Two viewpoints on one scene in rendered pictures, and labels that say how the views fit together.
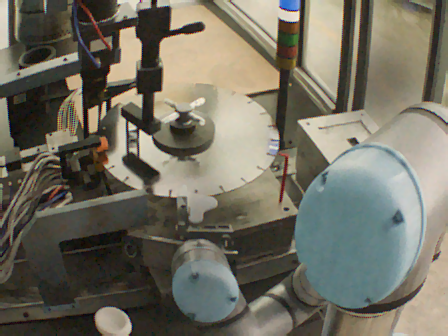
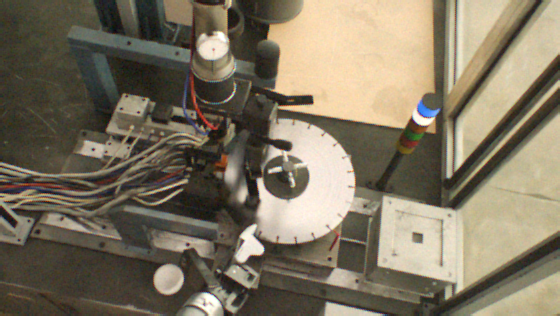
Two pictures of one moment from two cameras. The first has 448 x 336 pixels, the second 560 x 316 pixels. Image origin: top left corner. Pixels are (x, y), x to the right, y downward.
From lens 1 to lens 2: 0.57 m
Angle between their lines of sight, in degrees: 26
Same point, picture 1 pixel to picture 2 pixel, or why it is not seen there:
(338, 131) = (411, 221)
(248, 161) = (309, 225)
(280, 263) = (313, 286)
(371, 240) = not seen: outside the picture
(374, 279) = not seen: outside the picture
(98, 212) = (178, 224)
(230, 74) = (393, 100)
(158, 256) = (195, 278)
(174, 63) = (360, 67)
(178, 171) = (260, 209)
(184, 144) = (277, 190)
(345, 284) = not seen: outside the picture
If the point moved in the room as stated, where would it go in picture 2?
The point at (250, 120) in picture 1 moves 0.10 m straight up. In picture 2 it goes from (337, 189) to (345, 169)
